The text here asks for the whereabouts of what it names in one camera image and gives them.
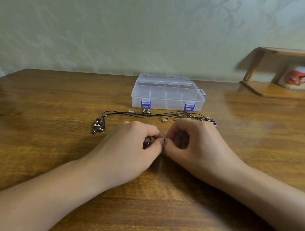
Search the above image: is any person's right hand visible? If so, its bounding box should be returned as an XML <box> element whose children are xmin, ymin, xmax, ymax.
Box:
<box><xmin>163</xmin><ymin>117</ymin><xmax>248</xmax><ymax>188</ymax></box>

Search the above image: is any person's left hand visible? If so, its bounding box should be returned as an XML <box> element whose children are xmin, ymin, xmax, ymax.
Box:
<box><xmin>81</xmin><ymin>120</ymin><xmax>163</xmax><ymax>190</ymax></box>

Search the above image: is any clear plastic organizer box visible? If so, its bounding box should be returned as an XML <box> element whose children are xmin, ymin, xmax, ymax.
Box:
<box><xmin>131</xmin><ymin>73</ymin><xmax>207</xmax><ymax>112</ymax></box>

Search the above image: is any person's left forearm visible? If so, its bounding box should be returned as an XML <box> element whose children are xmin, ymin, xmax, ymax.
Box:
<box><xmin>0</xmin><ymin>159</ymin><xmax>109</xmax><ymax>231</ymax></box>

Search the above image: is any person's right forearm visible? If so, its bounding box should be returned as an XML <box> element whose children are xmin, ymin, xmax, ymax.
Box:
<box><xmin>221</xmin><ymin>167</ymin><xmax>305</xmax><ymax>231</ymax></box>

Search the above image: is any wooden shelf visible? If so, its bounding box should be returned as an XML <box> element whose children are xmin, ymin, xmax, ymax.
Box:
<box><xmin>239</xmin><ymin>47</ymin><xmax>305</xmax><ymax>100</ymax></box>

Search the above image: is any white printed mug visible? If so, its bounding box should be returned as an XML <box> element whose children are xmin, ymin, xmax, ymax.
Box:
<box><xmin>277</xmin><ymin>63</ymin><xmax>305</xmax><ymax>90</ymax></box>

